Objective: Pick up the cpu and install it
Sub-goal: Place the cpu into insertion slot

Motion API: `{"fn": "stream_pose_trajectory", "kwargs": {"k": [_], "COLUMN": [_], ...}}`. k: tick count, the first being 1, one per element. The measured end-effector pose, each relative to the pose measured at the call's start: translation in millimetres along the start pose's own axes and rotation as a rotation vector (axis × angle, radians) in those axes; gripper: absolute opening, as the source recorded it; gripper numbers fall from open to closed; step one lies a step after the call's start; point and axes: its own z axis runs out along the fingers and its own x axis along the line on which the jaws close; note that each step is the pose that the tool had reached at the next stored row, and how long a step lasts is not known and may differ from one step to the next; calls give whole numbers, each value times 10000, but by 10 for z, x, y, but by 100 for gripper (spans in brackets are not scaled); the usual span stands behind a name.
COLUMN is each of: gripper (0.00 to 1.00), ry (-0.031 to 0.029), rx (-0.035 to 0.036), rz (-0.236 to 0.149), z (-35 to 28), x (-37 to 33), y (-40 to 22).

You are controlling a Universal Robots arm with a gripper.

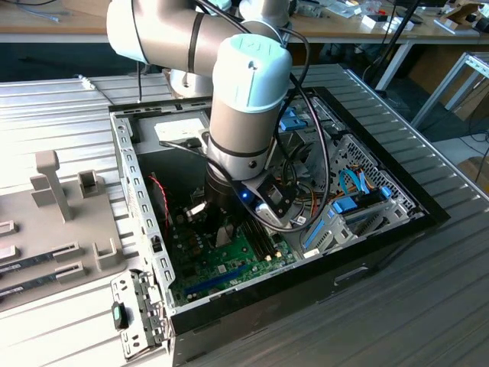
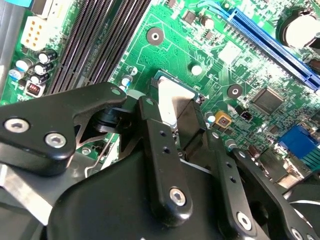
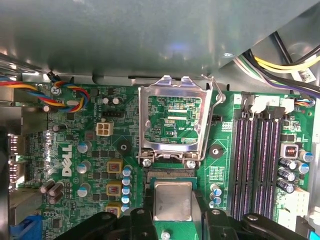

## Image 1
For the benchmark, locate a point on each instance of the grey power supply unit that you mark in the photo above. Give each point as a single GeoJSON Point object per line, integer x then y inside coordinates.
{"type": "Point", "coordinates": [168, 168]}

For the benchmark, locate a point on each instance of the hard disk in blue carrier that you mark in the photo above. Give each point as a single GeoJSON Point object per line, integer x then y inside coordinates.
{"type": "Point", "coordinates": [345, 205]}

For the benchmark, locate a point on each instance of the black open PC case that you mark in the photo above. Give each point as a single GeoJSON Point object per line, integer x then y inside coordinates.
{"type": "Point", "coordinates": [290, 306]}

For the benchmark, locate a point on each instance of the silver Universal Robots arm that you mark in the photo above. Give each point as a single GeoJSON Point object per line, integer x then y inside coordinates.
{"type": "Point", "coordinates": [244, 95]}

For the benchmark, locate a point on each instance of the grey metal disk bay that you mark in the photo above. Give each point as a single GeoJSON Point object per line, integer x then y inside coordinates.
{"type": "Point", "coordinates": [336, 235]}

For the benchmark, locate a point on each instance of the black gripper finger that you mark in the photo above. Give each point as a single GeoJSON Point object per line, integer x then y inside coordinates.
{"type": "Point", "coordinates": [195, 210]}

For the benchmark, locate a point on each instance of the aluminium profile frame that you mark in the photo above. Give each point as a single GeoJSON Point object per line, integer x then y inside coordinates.
{"type": "Point", "coordinates": [439, 89]}

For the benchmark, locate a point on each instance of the grey parts rack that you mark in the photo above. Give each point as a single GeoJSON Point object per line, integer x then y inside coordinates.
{"type": "Point", "coordinates": [80, 229]}

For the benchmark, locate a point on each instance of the flat brown cardboard box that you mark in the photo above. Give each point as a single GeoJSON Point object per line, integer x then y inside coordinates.
{"type": "Point", "coordinates": [475, 101]}

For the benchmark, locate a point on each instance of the black stand pole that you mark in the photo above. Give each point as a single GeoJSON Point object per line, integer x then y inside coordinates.
{"type": "Point", "coordinates": [398, 34]}

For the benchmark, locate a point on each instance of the brown cardboard sheet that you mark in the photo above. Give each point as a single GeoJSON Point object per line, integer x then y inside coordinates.
{"type": "Point", "coordinates": [477, 172]}

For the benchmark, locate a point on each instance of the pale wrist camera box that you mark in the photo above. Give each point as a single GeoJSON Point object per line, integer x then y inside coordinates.
{"type": "Point", "coordinates": [267, 215]}

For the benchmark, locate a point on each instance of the grey metal drive cage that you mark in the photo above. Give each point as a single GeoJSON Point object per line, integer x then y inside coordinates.
{"type": "Point", "coordinates": [305, 134]}

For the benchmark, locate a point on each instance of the RAM stick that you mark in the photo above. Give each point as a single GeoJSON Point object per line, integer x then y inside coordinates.
{"type": "Point", "coordinates": [26, 284]}
{"type": "Point", "coordinates": [26, 263]}

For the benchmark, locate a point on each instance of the small white box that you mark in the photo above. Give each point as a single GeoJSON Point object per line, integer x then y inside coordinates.
{"type": "Point", "coordinates": [372, 22]}

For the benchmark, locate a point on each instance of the black RAM slot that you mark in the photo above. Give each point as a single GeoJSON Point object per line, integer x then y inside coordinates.
{"type": "Point", "coordinates": [268, 244]}
{"type": "Point", "coordinates": [258, 244]}

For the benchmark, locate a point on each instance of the blue expansion slot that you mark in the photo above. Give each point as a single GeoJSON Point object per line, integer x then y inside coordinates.
{"type": "Point", "coordinates": [214, 281]}

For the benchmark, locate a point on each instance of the black lock teal mark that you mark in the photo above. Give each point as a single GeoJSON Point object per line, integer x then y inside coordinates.
{"type": "Point", "coordinates": [121, 317]}

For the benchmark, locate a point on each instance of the open brown cardboard tray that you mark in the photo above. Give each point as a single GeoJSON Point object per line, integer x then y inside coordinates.
{"type": "Point", "coordinates": [460, 13]}

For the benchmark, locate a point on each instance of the green motherboard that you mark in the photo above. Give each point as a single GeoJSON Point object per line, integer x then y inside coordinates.
{"type": "Point", "coordinates": [229, 264]}

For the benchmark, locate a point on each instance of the blue plastic drive latch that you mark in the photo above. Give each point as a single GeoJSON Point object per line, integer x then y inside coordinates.
{"type": "Point", "coordinates": [292, 122]}

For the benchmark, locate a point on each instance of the wooden desk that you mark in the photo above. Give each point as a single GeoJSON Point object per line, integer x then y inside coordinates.
{"type": "Point", "coordinates": [57, 27]}

